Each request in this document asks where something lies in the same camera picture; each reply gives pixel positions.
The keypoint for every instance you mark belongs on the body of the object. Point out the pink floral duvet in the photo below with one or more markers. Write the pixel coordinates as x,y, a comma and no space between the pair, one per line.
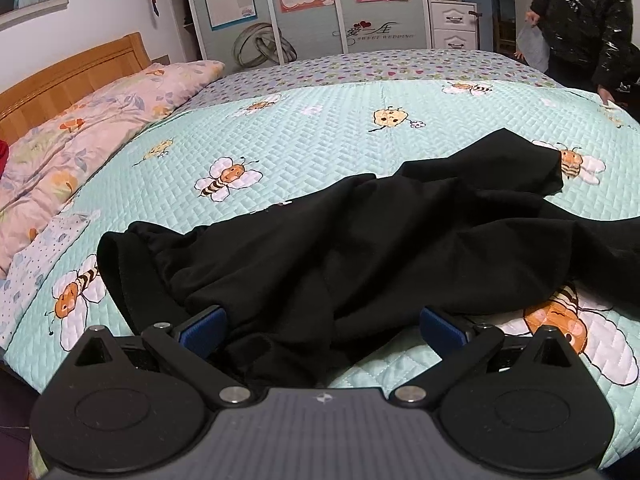
90,130

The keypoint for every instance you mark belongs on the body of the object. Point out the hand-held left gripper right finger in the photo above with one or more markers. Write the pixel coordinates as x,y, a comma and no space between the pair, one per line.
440,332

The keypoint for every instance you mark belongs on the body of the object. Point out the wooden headboard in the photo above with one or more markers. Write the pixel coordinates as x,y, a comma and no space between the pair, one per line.
65,77

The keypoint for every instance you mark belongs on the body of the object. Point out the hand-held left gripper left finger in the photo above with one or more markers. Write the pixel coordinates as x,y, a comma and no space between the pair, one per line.
205,331

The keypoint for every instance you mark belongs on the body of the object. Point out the bee print quilted bedspread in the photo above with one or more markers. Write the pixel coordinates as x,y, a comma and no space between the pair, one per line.
320,130

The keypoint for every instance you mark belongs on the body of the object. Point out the red cloth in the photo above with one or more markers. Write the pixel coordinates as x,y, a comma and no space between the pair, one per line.
3,157

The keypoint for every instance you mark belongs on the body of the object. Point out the wardrobe with sliding doors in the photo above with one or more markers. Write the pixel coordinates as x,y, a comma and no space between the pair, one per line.
310,35

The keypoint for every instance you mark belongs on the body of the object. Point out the black pants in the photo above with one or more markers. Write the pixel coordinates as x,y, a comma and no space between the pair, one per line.
360,240

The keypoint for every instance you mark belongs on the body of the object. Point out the clear plastic bag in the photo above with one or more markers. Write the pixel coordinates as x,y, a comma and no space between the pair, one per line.
532,47

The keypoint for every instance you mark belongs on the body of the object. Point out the white drawer cabinet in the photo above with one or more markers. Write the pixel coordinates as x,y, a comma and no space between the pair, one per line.
454,25

